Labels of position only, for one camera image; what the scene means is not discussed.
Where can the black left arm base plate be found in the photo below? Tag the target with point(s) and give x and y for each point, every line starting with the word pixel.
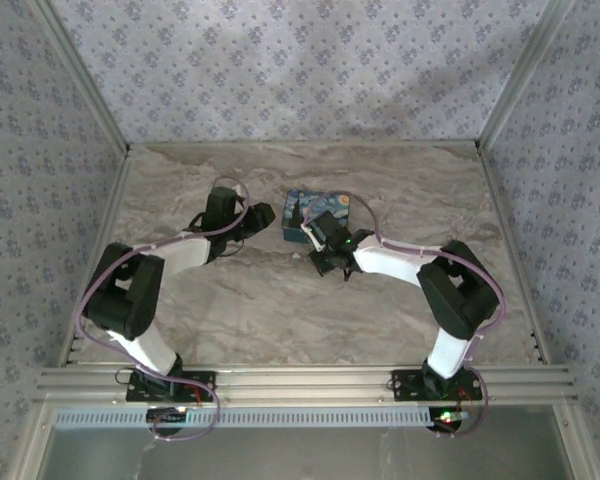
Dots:
pixel 137 392

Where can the aluminium table end rail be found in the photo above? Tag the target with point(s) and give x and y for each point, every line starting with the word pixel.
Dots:
pixel 305 144

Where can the aluminium lower frame leg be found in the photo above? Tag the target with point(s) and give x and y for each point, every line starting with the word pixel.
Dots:
pixel 570 440
pixel 30 445

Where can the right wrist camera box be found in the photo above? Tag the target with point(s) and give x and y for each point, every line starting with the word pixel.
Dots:
pixel 311 236

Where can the aluminium frame post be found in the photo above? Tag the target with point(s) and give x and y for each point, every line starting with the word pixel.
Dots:
pixel 522 75
pixel 82 75

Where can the long aluminium base rail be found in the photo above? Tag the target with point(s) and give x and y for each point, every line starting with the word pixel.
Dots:
pixel 305 382

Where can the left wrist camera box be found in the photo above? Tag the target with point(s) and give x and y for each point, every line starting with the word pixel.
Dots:
pixel 240 191

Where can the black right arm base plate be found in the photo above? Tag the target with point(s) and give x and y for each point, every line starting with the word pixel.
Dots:
pixel 405 387

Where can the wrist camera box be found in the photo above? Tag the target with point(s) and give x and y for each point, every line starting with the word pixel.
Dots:
pixel 311 236
pixel 240 191

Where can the blue starry print box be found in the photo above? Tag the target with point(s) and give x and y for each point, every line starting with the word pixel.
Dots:
pixel 337 212

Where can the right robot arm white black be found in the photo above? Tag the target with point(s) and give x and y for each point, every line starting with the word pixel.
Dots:
pixel 460 295

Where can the aluminium table side rail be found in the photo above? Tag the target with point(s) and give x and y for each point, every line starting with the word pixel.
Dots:
pixel 98 235
pixel 511 250

